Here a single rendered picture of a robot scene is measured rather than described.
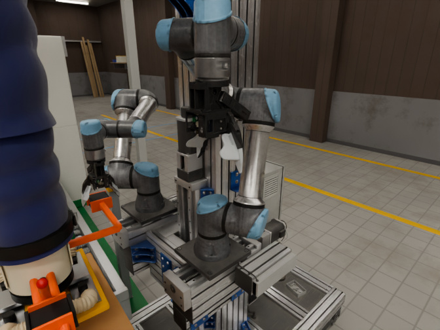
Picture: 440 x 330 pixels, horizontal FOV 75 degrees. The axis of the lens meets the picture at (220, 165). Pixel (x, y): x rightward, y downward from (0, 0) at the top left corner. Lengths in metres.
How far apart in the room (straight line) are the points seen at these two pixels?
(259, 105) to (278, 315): 1.49
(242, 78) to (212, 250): 0.70
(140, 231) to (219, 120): 0.99
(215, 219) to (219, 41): 0.65
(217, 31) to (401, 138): 5.87
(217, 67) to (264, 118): 0.43
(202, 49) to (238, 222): 0.62
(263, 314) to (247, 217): 1.18
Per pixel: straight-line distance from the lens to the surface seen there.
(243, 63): 1.26
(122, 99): 1.61
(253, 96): 1.02
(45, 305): 0.88
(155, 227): 1.55
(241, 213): 1.02
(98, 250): 2.10
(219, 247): 1.13
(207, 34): 0.61
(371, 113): 6.44
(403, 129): 6.30
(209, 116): 0.60
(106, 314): 1.17
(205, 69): 0.61
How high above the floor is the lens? 1.76
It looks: 20 degrees down
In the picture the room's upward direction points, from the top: straight up
